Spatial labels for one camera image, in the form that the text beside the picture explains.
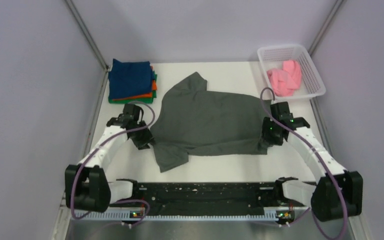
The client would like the folded navy blue t-shirt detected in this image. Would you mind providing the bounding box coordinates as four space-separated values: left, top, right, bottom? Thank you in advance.
108 58 154 100

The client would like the folded green t-shirt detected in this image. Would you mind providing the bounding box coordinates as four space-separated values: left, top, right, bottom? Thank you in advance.
108 73 158 105

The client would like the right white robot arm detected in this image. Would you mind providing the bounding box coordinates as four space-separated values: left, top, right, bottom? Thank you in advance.
262 101 363 222

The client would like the right aluminium frame post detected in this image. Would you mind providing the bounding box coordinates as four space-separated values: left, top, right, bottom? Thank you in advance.
307 0 347 57

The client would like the white plastic basket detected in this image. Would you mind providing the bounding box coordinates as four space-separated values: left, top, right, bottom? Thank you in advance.
257 44 326 101

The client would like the folded orange t-shirt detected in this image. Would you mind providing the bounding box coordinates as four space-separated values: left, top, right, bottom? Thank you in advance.
108 65 158 102

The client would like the pink t-shirt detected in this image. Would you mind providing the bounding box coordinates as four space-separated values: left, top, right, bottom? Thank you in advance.
266 60 303 97

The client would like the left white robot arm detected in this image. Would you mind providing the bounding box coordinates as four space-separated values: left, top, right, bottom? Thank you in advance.
64 101 155 213

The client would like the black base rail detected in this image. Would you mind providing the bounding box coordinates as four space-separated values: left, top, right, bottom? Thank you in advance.
110 182 303 217

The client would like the aluminium frame post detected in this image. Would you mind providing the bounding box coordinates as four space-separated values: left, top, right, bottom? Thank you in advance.
307 0 347 57
63 0 109 72

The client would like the left aluminium frame post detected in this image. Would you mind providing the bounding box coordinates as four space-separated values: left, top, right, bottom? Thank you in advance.
63 0 109 72

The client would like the dark grey t-shirt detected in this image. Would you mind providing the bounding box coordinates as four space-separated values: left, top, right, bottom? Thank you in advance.
150 72 271 173

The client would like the white slotted cable duct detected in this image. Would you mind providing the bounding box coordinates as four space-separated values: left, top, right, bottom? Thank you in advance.
74 207 295 222

